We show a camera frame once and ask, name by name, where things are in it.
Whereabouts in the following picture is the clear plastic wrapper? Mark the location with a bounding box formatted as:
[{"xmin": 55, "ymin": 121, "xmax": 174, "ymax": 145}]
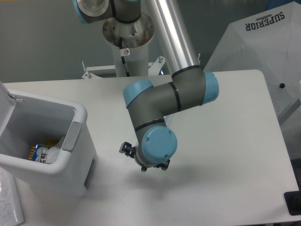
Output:
[{"xmin": 47, "ymin": 136, "xmax": 65, "ymax": 164}]

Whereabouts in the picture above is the black device at table edge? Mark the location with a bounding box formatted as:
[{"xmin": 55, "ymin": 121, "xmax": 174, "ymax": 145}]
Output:
[{"xmin": 284, "ymin": 191, "xmax": 301, "ymax": 216}]

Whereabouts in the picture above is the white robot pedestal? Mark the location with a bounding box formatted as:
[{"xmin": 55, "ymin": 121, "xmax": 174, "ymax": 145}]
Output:
[{"xmin": 103, "ymin": 13, "xmax": 155, "ymax": 77}]

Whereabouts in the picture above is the blue yellow snack package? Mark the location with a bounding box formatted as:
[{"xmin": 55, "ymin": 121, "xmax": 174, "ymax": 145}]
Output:
[{"xmin": 28, "ymin": 139, "xmax": 59, "ymax": 164}]

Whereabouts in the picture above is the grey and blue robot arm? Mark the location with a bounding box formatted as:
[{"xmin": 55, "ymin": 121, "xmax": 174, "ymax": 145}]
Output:
[{"xmin": 73, "ymin": 0, "xmax": 219, "ymax": 171}]

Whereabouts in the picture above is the white umbrella with lettering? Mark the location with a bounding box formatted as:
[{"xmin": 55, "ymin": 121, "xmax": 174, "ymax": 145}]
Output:
[{"xmin": 205, "ymin": 1, "xmax": 301, "ymax": 116}]

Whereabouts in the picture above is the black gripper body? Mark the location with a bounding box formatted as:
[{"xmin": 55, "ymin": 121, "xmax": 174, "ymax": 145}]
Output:
[{"xmin": 134, "ymin": 146, "xmax": 165, "ymax": 171}]

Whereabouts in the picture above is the white metal base frame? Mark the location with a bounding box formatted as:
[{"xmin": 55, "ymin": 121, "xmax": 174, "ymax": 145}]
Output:
[{"xmin": 81, "ymin": 56, "xmax": 170, "ymax": 79}]

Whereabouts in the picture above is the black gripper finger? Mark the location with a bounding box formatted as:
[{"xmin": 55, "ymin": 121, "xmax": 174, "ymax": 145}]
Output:
[
  {"xmin": 155, "ymin": 160, "xmax": 170, "ymax": 170},
  {"xmin": 119, "ymin": 142, "xmax": 136, "ymax": 157}
]

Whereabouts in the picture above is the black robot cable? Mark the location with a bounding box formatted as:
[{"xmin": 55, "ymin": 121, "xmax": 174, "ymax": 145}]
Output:
[{"xmin": 119, "ymin": 36, "xmax": 131, "ymax": 77}]

